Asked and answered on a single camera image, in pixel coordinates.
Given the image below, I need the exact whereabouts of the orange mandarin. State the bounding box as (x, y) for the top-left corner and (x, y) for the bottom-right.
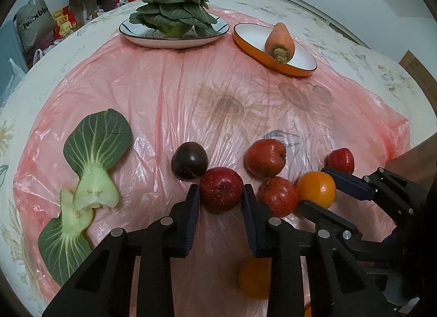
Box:
(297, 171), (336, 209)
(238, 258), (271, 300)

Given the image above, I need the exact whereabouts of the blue plastic board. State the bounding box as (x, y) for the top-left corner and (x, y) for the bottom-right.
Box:
(0, 20), (29, 105)

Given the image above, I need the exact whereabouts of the red yellow snack box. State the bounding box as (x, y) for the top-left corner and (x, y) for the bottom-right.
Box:
(53, 6), (80, 40)

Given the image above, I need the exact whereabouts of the pile of bok choy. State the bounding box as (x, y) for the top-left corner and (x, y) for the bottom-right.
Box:
(129, 0), (218, 39)

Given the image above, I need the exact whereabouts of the orange oval dish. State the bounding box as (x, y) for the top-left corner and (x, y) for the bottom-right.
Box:
(233, 23), (318, 77)

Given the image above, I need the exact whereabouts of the pink plastic sheet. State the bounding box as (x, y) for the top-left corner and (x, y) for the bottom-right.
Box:
(13, 34), (410, 302)

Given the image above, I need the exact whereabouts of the floral bed quilt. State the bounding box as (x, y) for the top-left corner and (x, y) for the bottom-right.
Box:
(1, 0), (436, 316)

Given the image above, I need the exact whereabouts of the carrot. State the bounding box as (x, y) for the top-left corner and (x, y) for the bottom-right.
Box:
(264, 23), (296, 64)

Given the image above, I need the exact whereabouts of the dark purple plum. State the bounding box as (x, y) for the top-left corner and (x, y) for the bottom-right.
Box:
(170, 142), (209, 180)

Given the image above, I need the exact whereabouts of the dark red apple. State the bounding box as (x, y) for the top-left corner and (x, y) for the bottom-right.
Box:
(199, 167), (244, 214)

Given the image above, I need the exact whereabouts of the white plate black rim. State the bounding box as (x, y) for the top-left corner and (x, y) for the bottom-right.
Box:
(119, 14), (230, 49)

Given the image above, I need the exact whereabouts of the wooden headboard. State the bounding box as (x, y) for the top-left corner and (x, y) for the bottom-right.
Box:
(399, 50), (436, 101)

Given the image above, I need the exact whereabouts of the small red apple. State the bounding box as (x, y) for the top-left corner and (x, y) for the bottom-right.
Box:
(325, 148), (355, 174)

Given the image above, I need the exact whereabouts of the grey printed bag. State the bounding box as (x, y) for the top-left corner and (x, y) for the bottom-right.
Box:
(16, 0), (55, 52)

